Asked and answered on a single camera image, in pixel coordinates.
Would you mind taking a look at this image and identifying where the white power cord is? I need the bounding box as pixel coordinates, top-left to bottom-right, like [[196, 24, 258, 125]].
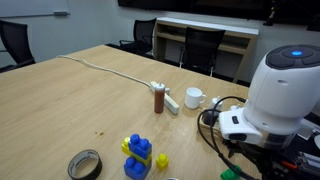
[[57, 54, 153, 88]]

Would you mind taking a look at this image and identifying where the wooden shelf cabinet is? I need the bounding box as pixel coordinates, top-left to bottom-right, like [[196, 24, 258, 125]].
[[153, 17, 259, 83]]

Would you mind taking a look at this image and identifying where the dark sauce bottle near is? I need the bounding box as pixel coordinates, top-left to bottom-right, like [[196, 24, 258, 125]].
[[202, 108, 221, 125]]

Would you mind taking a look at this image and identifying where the small yellow toy block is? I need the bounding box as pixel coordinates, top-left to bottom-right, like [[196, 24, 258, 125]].
[[156, 153, 169, 170]]

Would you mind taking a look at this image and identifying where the white power strip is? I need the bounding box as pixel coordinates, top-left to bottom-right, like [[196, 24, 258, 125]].
[[150, 81, 180, 115]]

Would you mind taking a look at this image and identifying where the whiteboard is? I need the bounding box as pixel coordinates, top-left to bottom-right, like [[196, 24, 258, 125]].
[[0, 0, 69, 18]]

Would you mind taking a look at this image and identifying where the black tape roll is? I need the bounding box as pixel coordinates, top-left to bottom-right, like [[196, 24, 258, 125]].
[[67, 149, 102, 180]]

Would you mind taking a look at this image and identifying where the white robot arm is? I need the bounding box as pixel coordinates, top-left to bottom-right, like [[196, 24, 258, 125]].
[[219, 45, 320, 150]]

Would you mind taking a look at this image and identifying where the green toy block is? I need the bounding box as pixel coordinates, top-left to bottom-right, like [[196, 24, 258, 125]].
[[220, 169, 240, 180]]

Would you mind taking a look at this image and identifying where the red sauce squeeze bottle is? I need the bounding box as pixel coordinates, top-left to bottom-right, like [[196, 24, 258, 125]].
[[154, 83, 165, 114]]

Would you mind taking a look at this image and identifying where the blue and yellow block stack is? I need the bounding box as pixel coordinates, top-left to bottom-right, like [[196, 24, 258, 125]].
[[121, 134, 152, 180]]

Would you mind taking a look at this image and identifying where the whiteboard eraser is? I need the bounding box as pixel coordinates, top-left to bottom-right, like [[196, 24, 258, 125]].
[[53, 11, 69, 16]]

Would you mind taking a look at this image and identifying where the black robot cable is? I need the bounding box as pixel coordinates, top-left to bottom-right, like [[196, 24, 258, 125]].
[[196, 95, 259, 180]]

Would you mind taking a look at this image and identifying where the black office chair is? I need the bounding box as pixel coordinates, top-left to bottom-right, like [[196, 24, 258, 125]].
[[179, 27, 225, 75], [0, 20, 35, 73], [119, 19, 156, 55]]

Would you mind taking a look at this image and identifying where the white ceramic mug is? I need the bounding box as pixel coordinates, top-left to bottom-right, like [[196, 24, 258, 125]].
[[184, 87, 207, 109]]

